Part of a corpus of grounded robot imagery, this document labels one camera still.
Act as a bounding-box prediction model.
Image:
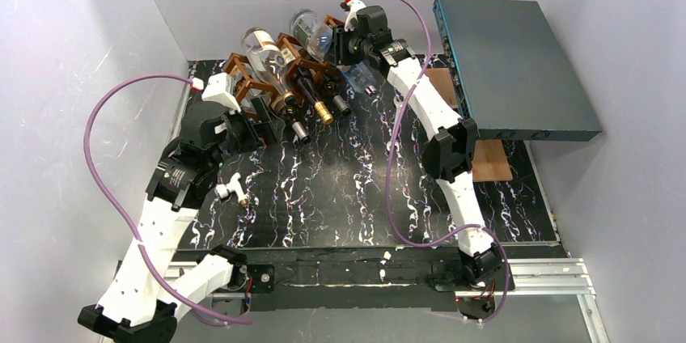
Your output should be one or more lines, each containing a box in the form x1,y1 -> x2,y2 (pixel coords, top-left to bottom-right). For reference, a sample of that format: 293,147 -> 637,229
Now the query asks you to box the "clear bottle silver cap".
289,8 -> 355,71

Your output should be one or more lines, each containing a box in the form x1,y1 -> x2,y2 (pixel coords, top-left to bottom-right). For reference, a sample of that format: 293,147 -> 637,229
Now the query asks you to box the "clear bottle white gold label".
240,27 -> 297,106

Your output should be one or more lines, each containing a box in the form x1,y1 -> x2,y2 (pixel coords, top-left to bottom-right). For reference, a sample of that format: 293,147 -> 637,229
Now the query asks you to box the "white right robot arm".
326,0 -> 506,286

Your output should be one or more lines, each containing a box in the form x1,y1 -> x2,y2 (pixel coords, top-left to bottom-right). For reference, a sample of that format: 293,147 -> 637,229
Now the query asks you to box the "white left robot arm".
77,94 -> 265,342

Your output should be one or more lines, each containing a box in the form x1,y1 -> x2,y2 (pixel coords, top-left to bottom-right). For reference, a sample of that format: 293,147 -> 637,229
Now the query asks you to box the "blue transparent bottle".
343,62 -> 378,96

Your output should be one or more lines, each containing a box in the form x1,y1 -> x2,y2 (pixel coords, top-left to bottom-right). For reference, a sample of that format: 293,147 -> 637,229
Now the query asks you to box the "brown wooden wine rack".
223,27 -> 343,120

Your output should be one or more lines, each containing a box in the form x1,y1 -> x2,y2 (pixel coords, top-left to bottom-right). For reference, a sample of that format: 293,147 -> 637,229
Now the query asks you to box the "dark wine bottle gold cap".
293,67 -> 333,125

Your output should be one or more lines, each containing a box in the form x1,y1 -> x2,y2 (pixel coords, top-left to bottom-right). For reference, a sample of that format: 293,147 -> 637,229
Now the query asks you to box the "teal metal box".
433,0 -> 603,142

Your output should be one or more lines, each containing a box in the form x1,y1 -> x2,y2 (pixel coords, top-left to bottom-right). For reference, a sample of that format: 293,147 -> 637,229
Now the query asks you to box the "wooden board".
425,68 -> 513,182

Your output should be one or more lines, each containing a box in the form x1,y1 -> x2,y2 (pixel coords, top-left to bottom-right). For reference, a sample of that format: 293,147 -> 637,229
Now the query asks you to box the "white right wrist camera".
340,0 -> 366,32

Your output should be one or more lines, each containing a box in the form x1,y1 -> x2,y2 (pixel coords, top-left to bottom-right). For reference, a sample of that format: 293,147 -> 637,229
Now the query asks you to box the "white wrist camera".
340,0 -> 366,32
190,73 -> 242,114

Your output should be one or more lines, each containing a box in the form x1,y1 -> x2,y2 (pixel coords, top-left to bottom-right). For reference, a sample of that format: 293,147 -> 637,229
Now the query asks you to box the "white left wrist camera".
190,73 -> 242,114

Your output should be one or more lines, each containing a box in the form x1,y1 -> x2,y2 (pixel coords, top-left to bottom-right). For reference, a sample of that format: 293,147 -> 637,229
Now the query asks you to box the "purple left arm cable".
83,74 -> 254,327

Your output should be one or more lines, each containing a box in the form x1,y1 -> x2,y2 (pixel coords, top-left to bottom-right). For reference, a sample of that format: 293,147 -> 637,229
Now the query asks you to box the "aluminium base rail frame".
99,61 -> 612,343

